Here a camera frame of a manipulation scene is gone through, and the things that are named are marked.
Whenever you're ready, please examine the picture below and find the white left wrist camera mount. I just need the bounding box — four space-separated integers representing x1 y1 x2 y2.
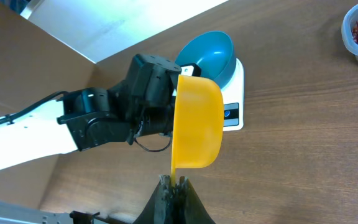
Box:
181 63 201 77

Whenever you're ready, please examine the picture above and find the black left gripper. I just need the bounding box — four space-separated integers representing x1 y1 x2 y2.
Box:
129 105 174 145

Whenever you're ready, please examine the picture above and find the black left camera cable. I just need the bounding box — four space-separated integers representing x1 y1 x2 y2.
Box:
0 90 70 131

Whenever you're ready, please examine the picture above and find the white digital kitchen scale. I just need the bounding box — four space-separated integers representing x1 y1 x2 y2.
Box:
172 58 246 132

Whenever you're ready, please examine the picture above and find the blue plastic bowl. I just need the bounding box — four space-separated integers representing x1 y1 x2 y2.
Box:
175 30 236 88

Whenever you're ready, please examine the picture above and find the yellow plastic measuring scoop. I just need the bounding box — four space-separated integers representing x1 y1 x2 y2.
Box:
170 75 224 185

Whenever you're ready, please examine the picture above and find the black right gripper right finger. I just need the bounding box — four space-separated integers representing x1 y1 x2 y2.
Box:
174 176 215 224

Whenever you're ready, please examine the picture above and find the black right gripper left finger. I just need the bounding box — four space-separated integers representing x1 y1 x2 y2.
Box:
134 175 173 224

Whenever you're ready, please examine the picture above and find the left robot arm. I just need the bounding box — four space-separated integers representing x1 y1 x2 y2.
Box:
0 54 181 170

